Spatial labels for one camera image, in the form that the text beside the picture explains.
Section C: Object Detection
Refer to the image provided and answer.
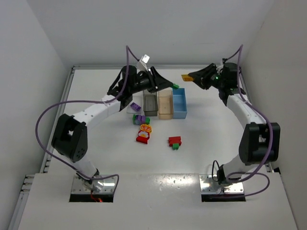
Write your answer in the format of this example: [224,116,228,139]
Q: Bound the red lego brick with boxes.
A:
[168,136,182,146]

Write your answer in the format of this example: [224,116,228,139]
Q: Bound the metal base plate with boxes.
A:
[199,174,244,195]
[71,176,117,195]

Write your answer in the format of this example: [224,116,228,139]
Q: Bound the blue plastic container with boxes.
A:
[173,88,187,119]

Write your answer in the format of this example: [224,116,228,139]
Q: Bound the purple lego brick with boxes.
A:
[130,103,141,112]

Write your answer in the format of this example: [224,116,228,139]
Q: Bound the purple curved lego piece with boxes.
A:
[134,115,146,125]

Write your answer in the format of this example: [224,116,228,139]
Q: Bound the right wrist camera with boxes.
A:
[216,58,228,74]

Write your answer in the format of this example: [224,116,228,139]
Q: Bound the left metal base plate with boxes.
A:
[71,176,117,195]

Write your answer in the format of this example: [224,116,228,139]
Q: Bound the yellow butterfly lego piece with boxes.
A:
[140,124,152,133]

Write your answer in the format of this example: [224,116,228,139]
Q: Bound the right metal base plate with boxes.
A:
[199,174,244,195]

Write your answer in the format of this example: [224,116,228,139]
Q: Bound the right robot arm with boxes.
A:
[188,63,281,184]

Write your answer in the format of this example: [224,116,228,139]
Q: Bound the clear plastic container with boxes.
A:
[127,95,143,114]

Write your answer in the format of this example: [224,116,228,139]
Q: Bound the small green lego brick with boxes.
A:
[172,143,180,150]

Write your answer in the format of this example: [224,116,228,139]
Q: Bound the yellow lego brick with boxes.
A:
[181,75,194,82]

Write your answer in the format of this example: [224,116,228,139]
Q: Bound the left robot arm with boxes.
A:
[51,65,174,181]

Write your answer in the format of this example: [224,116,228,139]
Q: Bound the green lego plate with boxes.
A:
[172,83,179,90]

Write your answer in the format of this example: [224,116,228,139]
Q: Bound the red flower lego piece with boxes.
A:
[136,130,150,144]

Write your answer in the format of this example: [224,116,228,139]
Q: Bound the smoke grey plastic container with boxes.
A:
[143,90,158,116]

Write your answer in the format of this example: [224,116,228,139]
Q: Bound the aluminium table frame rail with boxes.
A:
[7,64,255,230]

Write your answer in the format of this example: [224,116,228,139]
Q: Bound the tan plastic container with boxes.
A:
[158,90,173,120]

